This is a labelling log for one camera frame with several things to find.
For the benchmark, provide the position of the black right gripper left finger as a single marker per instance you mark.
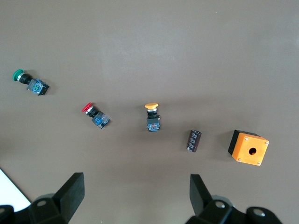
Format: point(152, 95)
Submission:
point(67, 193)

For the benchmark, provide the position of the small black contact block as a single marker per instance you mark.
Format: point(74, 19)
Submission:
point(194, 141)

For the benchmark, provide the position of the white drawer cabinet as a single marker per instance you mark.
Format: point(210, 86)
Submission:
point(9, 193)

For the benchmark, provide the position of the red mushroom push button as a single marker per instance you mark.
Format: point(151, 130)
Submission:
point(99, 119)

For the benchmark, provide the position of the orange button enclosure box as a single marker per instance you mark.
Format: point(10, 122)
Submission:
point(243, 147)

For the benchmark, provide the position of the green mushroom push button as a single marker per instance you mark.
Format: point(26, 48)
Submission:
point(36, 87)

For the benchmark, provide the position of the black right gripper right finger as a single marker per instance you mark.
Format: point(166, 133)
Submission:
point(201, 198)

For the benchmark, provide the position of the yellow mushroom push button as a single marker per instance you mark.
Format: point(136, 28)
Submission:
point(153, 126)

